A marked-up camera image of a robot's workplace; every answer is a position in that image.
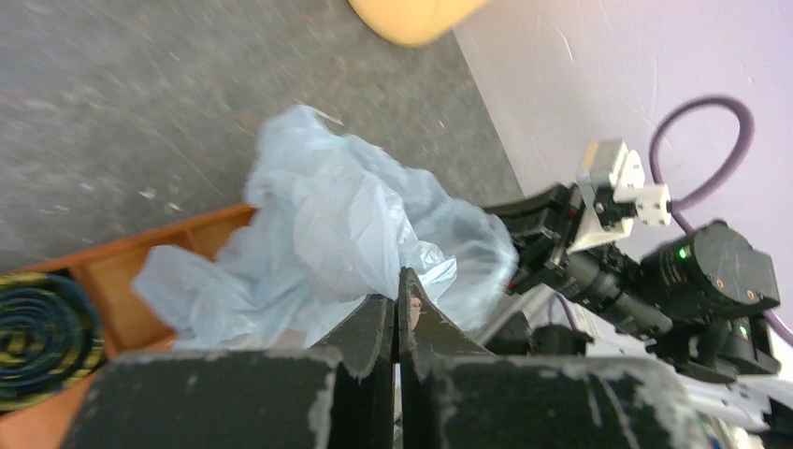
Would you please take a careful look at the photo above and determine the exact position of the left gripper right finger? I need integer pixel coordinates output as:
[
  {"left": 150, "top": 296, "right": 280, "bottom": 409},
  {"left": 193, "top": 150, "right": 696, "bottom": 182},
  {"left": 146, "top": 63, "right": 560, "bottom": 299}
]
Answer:
[{"left": 397, "top": 268, "right": 710, "bottom": 448}]

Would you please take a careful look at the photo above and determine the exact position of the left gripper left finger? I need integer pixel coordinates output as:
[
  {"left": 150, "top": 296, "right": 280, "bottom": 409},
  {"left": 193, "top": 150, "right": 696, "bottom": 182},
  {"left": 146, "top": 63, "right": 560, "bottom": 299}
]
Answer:
[{"left": 63, "top": 295, "right": 395, "bottom": 448}]

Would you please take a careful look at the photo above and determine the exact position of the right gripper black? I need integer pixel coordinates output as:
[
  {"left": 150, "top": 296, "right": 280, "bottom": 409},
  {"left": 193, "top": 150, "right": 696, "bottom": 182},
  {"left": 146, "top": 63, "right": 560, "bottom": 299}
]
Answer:
[{"left": 484, "top": 183, "right": 620, "bottom": 297}]

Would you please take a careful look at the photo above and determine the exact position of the light blue plastic trash bag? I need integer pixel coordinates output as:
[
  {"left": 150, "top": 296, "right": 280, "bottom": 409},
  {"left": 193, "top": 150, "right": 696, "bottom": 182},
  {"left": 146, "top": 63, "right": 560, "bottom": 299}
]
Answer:
[{"left": 132, "top": 105, "right": 517, "bottom": 350}]

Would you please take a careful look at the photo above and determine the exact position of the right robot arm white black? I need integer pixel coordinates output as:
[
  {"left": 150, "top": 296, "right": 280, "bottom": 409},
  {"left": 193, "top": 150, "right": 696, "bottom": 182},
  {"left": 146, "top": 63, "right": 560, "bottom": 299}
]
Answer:
[{"left": 488, "top": 184, "right": 792, "bottom": 442}]

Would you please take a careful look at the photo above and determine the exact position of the yellow round trash bin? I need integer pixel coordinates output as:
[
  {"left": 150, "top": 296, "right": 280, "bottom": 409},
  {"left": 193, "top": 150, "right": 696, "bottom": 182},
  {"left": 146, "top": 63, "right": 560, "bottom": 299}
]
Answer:
[{"left": 348, "top": 0, "right": 488, "bottom": 47}]

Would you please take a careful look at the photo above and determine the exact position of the orange compartment tray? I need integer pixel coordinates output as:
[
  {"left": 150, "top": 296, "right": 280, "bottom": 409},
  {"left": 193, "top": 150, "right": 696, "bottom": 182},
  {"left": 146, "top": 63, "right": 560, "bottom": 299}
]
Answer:
[{"left": 1, "top": 204, "right": 254, "bottom": 448}]

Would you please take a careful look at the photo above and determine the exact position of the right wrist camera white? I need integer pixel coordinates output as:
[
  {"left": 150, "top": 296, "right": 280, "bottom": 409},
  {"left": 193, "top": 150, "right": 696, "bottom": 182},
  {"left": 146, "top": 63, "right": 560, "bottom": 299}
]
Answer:
[{"left": 568, "top": 139, "right": 671, "bottom": 253}]

